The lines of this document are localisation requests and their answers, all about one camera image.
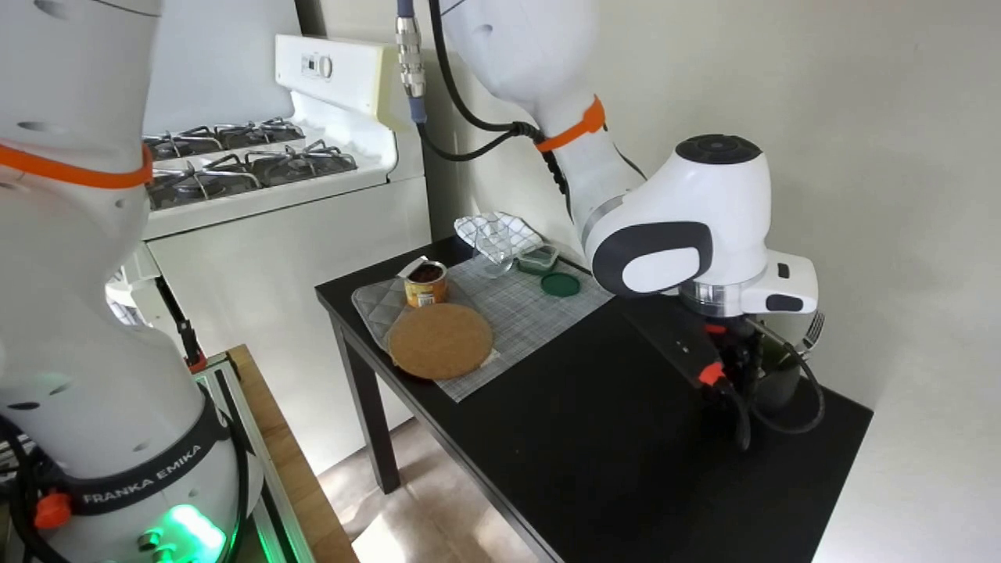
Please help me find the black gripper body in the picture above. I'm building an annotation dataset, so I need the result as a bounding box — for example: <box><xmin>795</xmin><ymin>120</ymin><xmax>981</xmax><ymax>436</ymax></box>
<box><xmin>720</xmin><ymin>312</ymin><xmax>808</xmax><ymax>370</ymax></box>

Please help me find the black table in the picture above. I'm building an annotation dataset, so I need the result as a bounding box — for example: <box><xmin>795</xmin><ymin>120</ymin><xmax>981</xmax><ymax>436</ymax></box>
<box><xmin>314</xmin><ymin>234</ymin><xmax>878</xmax><ymax>563</ymax></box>

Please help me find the green round lid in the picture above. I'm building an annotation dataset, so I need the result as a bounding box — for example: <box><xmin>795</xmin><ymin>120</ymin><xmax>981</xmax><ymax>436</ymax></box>
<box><xmin>539</xmin><ymin>265</ymin><xmax>585</xmax><ymax>301</ymax></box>

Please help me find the grey grid pattern mat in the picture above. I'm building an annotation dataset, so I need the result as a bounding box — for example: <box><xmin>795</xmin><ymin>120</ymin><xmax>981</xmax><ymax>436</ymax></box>
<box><xmin>436</xmin><ymin>246</ymin><xmax>621</xmax><ymax>408</ymax></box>

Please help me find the clear glass container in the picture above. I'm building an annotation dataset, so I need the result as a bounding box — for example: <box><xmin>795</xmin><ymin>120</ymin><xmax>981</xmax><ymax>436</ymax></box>
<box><xmin>514</xmin><ymin>240</ymin><xmax>569</xmax><ymax>278</ymax></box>

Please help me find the round cork trivet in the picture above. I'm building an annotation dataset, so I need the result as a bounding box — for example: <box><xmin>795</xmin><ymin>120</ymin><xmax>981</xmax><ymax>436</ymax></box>
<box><xmin>383</xmin><ymin>301</ymin><xmax>499</xmax><ymax>385</ymax></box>

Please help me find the grey quilted mat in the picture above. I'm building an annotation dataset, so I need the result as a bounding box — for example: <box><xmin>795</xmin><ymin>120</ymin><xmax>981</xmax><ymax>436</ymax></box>
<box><xmin>349</xmin><ymin>259</ymin><xmax>462</xmax><ymax>351</ymax></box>

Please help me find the wooden board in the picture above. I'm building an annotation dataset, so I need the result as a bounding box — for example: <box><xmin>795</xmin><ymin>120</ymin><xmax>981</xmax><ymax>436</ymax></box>
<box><xmin>222</xmin><ymin>341</ymin><xmax>363</xmax><ymax>563</ymax></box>

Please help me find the white gas stove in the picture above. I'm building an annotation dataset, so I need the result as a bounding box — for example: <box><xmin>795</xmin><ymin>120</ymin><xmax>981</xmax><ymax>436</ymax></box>
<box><xmin>137</xmin><ymin>28</ymin><xmax>406</xmax><ymax>244</ymax></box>

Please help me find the black red clamp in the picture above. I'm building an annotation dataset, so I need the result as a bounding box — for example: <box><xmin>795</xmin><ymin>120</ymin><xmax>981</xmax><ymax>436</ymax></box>
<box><xmin>149</xmin><ymin>272</ymin><xmax>209</xmax><ymax>374</ymax></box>

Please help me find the black camera cable loop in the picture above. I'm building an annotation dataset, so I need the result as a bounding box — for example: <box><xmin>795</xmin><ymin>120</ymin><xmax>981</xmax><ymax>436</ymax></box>
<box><xmin>736</xmin><ymin>341</ymin><xmax>830</xmax><ymax>453</ymax></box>

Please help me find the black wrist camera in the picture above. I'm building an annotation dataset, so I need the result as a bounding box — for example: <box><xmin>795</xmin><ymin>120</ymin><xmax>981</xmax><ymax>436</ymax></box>
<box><xmin>649</xmin><ymin>296</ymin><xmax>736</xmax><ymax>395</ymax></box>

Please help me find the orange arm strap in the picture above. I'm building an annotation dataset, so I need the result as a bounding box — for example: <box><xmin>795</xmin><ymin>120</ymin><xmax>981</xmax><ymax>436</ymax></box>
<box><xmin>535</xmin><ymin>93</ymin><xmax>612</xmax><ymax>158</ymax></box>
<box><xmin>0</xmin><ymin>138</ymin><xmax>156</xmax><ymax>194</ymax></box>

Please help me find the white blue hanging cable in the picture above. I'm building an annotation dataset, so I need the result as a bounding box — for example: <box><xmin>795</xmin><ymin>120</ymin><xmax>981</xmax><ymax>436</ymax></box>
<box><xmin>390</xmin><ymin>0</ymin><xmax>432</xmax><ymax>130</ymax></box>

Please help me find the orange cable clip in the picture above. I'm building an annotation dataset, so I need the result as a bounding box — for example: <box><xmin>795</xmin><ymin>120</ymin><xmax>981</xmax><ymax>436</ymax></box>
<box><xmin>28</xmin><ymin>489</ymin><xmax>75</xmax><ymax>534</ymax></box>

